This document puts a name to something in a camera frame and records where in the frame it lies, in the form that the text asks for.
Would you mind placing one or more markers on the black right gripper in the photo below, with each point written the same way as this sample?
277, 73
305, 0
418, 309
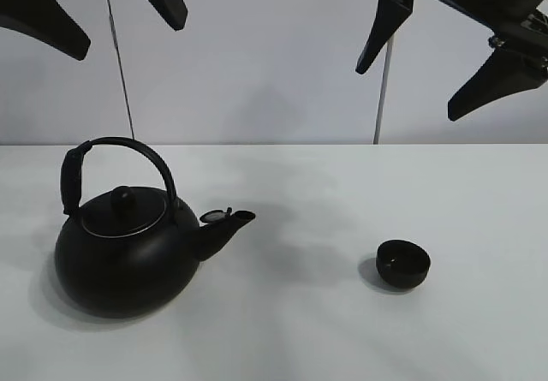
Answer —
517, 26

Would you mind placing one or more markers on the small black teacup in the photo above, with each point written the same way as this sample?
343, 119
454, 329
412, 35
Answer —
402, 264

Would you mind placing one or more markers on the black round teapot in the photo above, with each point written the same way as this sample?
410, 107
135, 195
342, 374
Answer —
132, 250

